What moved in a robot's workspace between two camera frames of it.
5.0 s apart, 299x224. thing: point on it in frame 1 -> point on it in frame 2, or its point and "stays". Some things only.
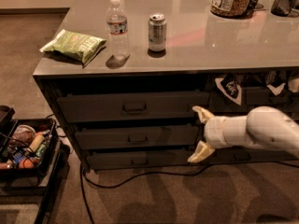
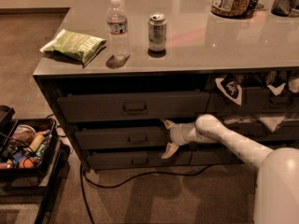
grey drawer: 153,137 stays
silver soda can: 157,33 stays
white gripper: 213,132 -> 178,135
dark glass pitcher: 286,0 stays
